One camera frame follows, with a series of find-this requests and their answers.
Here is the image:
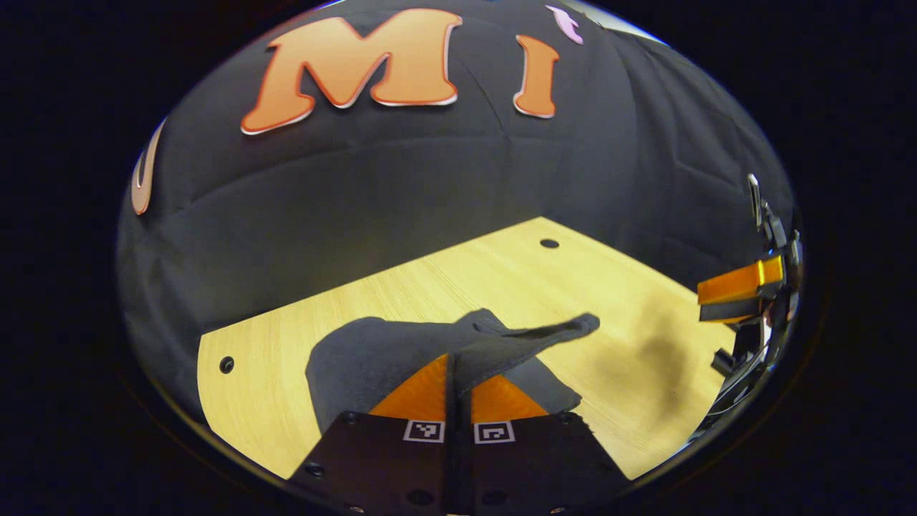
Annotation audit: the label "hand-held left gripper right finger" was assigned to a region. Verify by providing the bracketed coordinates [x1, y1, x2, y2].
[458, 373, 631, 515]

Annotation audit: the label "black jeans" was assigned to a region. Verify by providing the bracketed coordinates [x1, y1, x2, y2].
[306, 308, 601, 436]

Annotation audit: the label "black backdrop cloth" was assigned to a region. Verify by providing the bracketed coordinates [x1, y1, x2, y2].
[115, 0, 796, 424]

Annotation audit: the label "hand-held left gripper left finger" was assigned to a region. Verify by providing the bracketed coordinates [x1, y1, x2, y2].
[287, 353, 459, 515]

